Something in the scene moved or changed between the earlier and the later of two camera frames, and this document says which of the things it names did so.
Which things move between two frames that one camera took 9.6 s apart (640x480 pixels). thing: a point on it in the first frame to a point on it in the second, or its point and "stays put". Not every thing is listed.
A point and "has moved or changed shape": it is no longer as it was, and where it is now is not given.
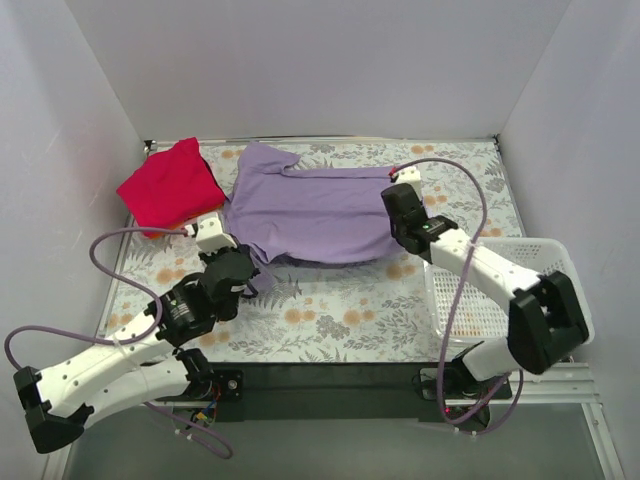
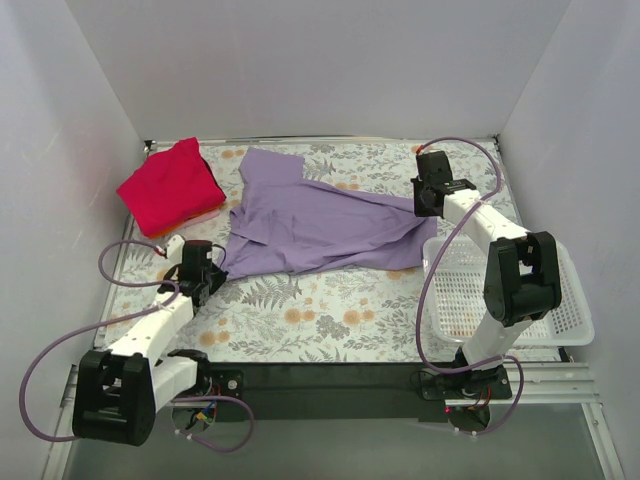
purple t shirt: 309,216 has moved or changed shape
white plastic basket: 464,312 stays put
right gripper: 400,201 to 424,201
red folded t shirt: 164,187 stays put
